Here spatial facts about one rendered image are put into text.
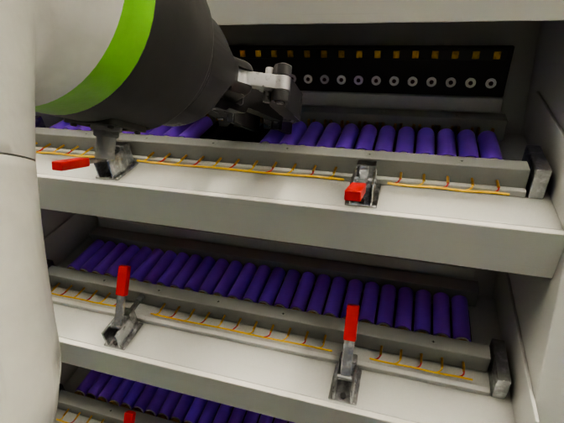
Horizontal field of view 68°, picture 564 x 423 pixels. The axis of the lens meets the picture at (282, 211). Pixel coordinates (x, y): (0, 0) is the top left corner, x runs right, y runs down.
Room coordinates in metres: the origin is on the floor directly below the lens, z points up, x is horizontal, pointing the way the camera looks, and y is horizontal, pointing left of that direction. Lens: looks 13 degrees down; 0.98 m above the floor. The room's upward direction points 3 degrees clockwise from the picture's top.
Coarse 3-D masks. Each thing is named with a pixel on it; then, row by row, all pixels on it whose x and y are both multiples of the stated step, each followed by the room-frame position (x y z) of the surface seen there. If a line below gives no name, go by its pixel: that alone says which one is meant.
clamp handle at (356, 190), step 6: (360, 168) 0.36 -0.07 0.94; (366, 168) 0.36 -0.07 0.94; (360, 174) 0.36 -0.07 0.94; (366, 174) 0.36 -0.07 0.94; (360, 180) 0.35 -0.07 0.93; (366, 180) 0.35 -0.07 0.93; (348, 186) 0.31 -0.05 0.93; (354, 186) 0.31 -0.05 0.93; (360, 186) 0.31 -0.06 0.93; (366, 186) 0.34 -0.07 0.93; (348, 192) 0.30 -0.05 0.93; (354, 192) 0.30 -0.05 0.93; (360, 192) 0.30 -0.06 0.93; (348, 198) 0.30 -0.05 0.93; (354, 198) 0.30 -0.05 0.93; (360, 198) 0.30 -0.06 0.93
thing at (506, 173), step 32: (224, 160) 0.44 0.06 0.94; (256, 160) 0.43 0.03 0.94; (288, 160) 0.42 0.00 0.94; (320, 160) 0.41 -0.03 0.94; (352, 160) 0.40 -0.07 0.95; (384, 160) 0.39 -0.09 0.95; (416, 160) 0.38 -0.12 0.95; (448, 160) 0.38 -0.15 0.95; (480, 160) 0.38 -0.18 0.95; (512, 160) 0.37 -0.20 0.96; (480, 192) 0.35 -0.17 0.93
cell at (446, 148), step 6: (438, 132) 0.46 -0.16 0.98; (444, 132) 0.45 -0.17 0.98; (450, 132) 0.45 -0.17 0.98; (438, 138) 0.44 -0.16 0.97; (444, 138) 0.43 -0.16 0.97; (450, 138) 0.43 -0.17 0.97; (438, 144) 0.43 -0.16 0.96; (444, 144) 0.42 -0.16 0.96; (450, 144) 0.42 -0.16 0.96; (438, 150) 0.42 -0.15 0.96; (444, 150) 0.41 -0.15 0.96; (450, 150) 0.41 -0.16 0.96
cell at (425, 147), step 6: (420, 132) 0.46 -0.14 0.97; (426, 132) 0.45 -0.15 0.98; (432, 132) 0.46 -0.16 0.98; (420, 138) 0.44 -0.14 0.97; (426, 138) 0.43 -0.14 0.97; (432, 138) 0.44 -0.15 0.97; (420, 144) 0.43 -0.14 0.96; (426, 144) 0.42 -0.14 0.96; (432, 144) 0.43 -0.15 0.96; (420, 150) 0.41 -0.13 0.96; (426, 150) 0.41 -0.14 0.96; (432, 150) 0.41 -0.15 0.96
